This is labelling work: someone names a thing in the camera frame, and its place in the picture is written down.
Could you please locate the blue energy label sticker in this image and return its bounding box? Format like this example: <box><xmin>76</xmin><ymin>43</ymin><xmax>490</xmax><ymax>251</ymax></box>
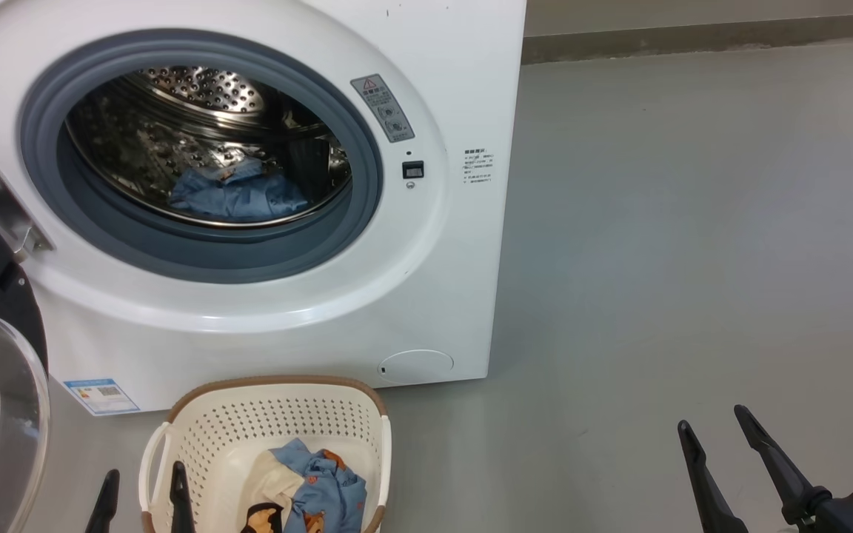
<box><xmin>64</xmin><ymin>378</ymin><xmax>141</xmax><ymax>417</ymax></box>

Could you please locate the metal door hinge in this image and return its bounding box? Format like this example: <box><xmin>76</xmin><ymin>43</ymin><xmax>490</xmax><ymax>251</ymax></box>
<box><xmin>0</xmin><ymin>153</ymin><xmax>55</xmax><ymax>261</ymax></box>

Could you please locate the white front-load washing machine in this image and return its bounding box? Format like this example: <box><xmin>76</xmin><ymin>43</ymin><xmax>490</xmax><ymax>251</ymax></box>
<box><xmin>0</xmin><ymin>0</ymin><xmax>528</xmax><ymax>415</ymax></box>

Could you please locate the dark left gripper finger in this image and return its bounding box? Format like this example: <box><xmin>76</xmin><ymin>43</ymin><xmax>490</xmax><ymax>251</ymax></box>
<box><xmin>84</xmin><ymin>469</ymin><xmax>121</xmax><ymax>533</ymax></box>
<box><xmin>169</xmin><ymin>460</ymin><xmax>196</xmax><ymax>533</ymax></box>

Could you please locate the grey warning sticker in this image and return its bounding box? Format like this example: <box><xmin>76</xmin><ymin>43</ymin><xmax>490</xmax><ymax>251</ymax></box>
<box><xmin>350</xmin><ymin>74</ymin><xmax>415</xmax><ymax>144</ymax></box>

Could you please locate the round white filter cover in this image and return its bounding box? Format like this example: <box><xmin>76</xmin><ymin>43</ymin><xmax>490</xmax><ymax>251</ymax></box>
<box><xmin>378</xmin><ymin>349</ymin><xmax>455</xmax><ymax>384</ymax></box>

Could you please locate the white basket with brown rim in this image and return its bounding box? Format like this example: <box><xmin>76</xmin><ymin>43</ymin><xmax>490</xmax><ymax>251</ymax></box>
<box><xmin>138</xmin><ymin>375</ymin><xmax>392</xmax><ymax>533</ymax></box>

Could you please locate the blue and cream printed garment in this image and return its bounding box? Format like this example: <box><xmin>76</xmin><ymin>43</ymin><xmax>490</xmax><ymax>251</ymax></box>
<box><xmin>240</xmin><ymin>438</ymin><xmax>368</xmax><ymax>533</ymax></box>

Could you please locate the grey rubber door gasket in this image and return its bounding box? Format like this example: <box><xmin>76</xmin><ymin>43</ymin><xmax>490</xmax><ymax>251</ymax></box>
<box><xmin>18</xmin><ymin>30</ymin><xmax>384</xmax><ymax>284</ymax></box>

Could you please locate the stainless steel washer drum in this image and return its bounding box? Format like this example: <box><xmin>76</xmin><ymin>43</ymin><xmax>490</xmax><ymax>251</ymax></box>
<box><xmin>64</xmin><ymin>65</ymin><xmax>353</xmax><ymax>229</ymax></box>

